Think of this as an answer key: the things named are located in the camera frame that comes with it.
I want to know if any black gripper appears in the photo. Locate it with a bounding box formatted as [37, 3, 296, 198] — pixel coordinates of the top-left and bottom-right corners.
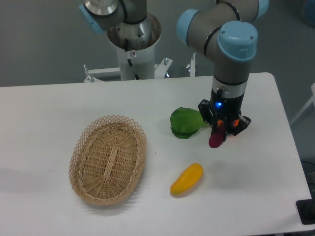
[198, 76, 251, 142]

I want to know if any purple red sweet potato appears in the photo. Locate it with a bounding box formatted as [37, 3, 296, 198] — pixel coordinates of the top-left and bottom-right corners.
[209, 122, 224, 148]

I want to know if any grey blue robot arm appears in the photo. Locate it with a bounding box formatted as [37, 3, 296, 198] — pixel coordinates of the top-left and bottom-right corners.
[79, 0, 269, 148]

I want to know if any yellow mango toy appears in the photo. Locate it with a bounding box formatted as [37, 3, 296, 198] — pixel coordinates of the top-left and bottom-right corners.
[170, 163, 204, 196]

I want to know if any white furniture leg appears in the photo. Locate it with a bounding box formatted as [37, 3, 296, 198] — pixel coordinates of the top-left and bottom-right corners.
[289, 84, 315, 126]

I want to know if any woven wicker basket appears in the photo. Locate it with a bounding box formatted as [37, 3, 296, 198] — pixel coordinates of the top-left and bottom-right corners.
[68, 115, 147, 206]

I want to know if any white metal base frame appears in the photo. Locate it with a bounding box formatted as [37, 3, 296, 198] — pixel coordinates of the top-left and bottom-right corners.
[83, 52, 197, 83]

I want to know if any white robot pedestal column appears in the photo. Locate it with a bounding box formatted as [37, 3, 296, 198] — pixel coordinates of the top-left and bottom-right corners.
[107, 13, 161, 66]

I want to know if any black table cable port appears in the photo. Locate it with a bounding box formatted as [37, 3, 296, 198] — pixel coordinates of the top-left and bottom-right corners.
[296, 199, 315, 225]

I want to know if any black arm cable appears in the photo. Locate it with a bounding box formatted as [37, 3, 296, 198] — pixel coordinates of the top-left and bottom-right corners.
[124, 39, 140, 81]

